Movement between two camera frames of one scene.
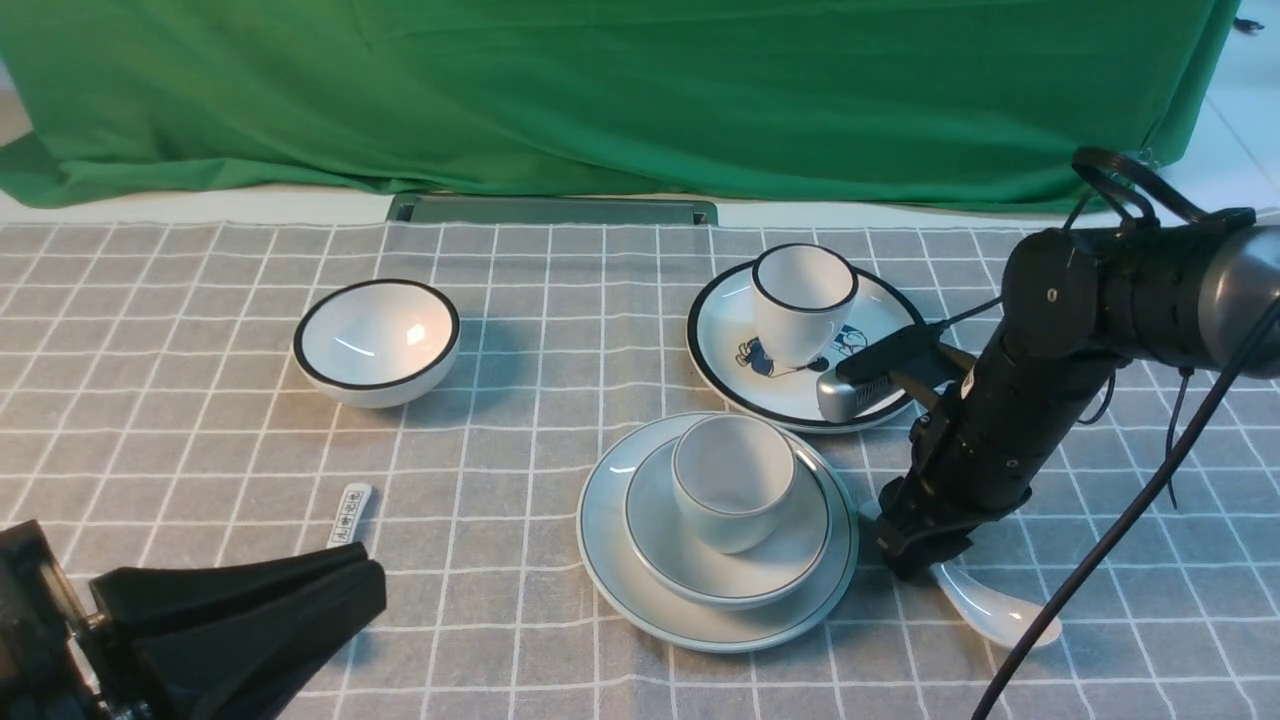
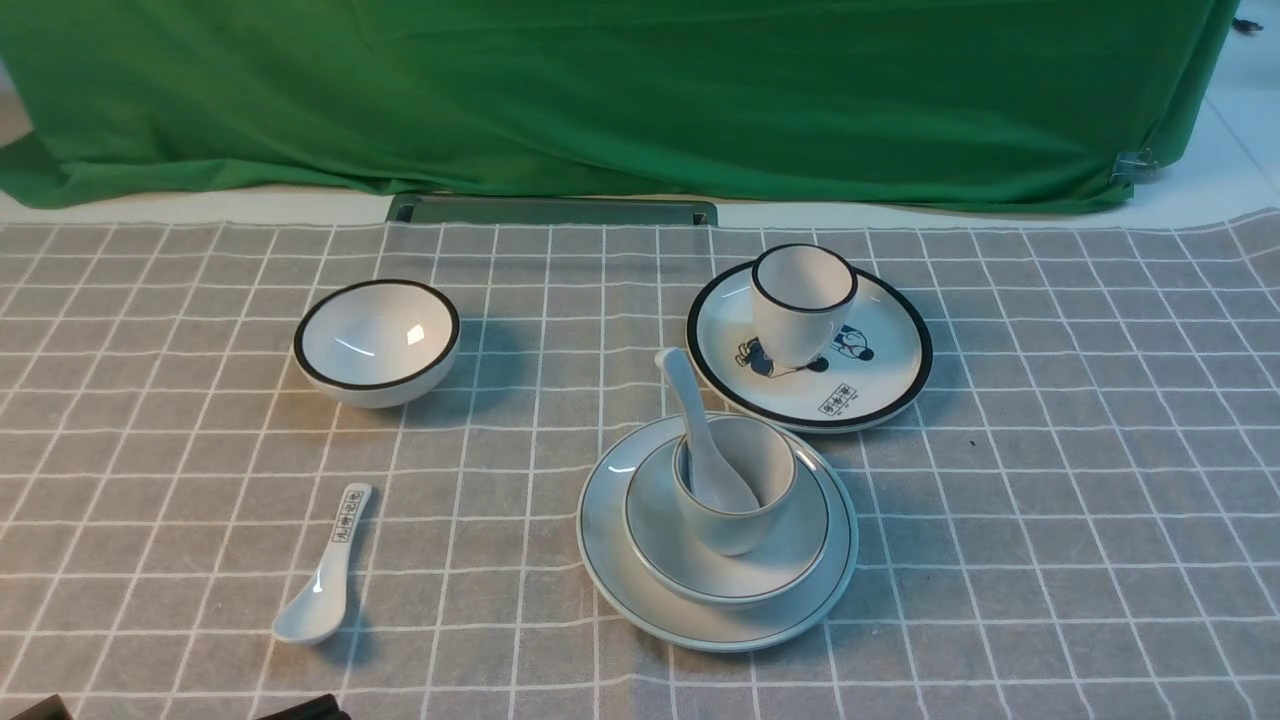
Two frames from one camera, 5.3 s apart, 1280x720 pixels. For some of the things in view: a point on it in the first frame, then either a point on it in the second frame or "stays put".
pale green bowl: (774, 570) stays put
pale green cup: (731, 473) stays put
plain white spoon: (987, 616) -> (710, 479)
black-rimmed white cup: (803, 295) stays put
